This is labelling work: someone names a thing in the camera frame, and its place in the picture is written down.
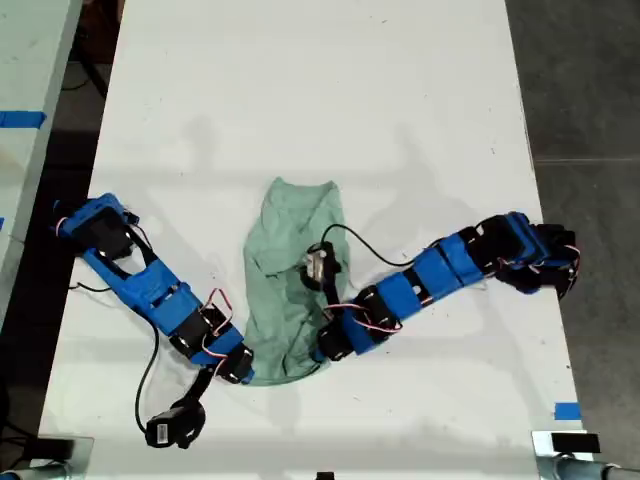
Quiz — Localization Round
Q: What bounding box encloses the pale green t-shirt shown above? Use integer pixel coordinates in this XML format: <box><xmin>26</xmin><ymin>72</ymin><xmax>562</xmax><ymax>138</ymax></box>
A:
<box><xmin>241</xmin><ymin>176</ymin><xmax>352</xmax><ymax>388</ymax></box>

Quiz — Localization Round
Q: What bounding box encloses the small black box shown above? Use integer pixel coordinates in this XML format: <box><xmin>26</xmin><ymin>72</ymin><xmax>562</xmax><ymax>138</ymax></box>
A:
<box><xmin>550</xmin><ymin>432</ymin><xmax>602</xmax><ymax>454</ymax></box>
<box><xmin>28</xmin><ymin>438</ymin><xmax>77</xmax><ymax>462</ymax></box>

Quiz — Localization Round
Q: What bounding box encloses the square blue tape piece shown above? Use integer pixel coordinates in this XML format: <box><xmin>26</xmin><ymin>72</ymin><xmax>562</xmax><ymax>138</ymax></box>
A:
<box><xmin>553</xmin><ymin>400</ymin><xmax>583</xmax><ymax>422</ymax></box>

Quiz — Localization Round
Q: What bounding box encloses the long blue tape strip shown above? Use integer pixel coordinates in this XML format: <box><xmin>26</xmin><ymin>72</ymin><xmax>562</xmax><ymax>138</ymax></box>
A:
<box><xmin>0</xmin><ymin>110</ymin><xmax>48</xmax><ymax>130</ymax></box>

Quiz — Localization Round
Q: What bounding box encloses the grey side table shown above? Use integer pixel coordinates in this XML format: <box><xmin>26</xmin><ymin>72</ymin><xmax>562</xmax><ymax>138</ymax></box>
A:
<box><xmin>0</xmin><ymin>0</ymin><xmax>85</xmax><ymax>326</ymax></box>

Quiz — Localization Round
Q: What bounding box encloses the short black camera stalk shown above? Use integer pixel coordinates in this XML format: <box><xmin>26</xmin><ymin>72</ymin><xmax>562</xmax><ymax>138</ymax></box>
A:
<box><xmin>186</xmin><ymin>363</ymin><xmax>222</xmax><ymax>407</ymax></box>
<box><xmin>322</xmin><ymin>269</ymin><xmax>345</xmax><ymax>315</ymax></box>

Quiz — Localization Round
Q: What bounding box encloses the black camera box silver face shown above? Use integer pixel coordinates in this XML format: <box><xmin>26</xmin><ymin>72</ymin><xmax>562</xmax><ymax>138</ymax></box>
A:
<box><xmin>297</xmin><ymin>240</ymin><xmax>344</xmax><ymax>292</ymax></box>

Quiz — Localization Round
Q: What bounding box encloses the black camera box with label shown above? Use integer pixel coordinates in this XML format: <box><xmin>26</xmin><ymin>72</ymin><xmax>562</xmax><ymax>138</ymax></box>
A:
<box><xmin>143</xmin><ymin>399</ymin><xmax>208</xmax><ymax>451</ymax></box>

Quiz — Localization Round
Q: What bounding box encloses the thin black camera cable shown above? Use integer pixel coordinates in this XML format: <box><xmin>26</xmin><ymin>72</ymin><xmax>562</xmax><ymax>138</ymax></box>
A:
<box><xmin>320</xmin><ymin>223</ymin><xmax>437</xmax><ymax>268</ymax></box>
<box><xmin>68</xmin><ymin>281</ymin><xmax>162</xmax><ymax>435</ymax></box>

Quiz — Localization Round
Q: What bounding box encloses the metal table clamp bracket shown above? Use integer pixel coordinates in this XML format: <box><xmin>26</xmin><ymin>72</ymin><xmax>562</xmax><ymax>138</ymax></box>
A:
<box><xmin>0</xmin><ymin>435</ymin><xmax>96</xmax><ymax>480</ymax></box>
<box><xmin>530</xmin><ymin>429</ymin><xmax>640</xmax><ymax>480</ymax></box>

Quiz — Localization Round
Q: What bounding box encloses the black floor cable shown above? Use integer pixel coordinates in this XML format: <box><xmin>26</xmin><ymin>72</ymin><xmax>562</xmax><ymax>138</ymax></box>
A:
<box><xmin>62</xmin><ymin>58</ymin><xmax>109</xmax><ymax>102</ymax></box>

